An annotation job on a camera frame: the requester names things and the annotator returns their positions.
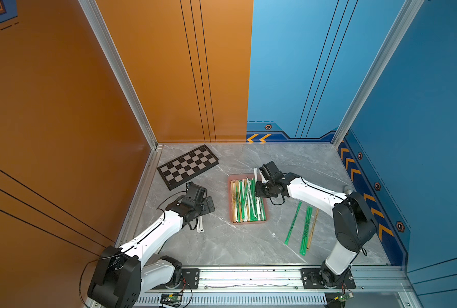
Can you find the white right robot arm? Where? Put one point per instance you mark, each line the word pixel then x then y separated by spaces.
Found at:
pixel 354 224

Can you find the silver grey microphone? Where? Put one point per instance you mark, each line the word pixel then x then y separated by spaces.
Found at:
pixel 347 189

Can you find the black white chessboard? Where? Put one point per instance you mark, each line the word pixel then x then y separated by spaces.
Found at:
pixel 187 166

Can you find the left aluminium corner post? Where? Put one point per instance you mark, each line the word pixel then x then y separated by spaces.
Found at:
pixel 97 22

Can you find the tan wrapped straw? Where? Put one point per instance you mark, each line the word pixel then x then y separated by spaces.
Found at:
pixel 313 226

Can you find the pink translucent storage box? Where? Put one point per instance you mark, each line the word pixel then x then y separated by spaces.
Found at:
pixel 244 206

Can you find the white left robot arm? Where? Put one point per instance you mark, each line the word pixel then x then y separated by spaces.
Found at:
pixel 121 273

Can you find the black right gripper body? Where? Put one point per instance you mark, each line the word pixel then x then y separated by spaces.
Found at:
pixel 264 189

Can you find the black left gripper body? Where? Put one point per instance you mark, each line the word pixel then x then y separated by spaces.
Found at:
pixel 204 208

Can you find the white printed straw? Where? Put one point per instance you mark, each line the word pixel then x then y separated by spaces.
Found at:
pixel 199 226

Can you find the green straw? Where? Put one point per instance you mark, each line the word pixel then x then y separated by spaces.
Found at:
pixel 288 237
pixel 305 235

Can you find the green circuit board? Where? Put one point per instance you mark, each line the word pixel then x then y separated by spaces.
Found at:
pixel 343 298
pixel 171 300

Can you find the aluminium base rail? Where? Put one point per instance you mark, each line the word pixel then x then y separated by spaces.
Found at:
pixel 283 286

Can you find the aluminium corner post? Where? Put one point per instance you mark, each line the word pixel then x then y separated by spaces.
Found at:
pixel 97 22
pixel 401 24

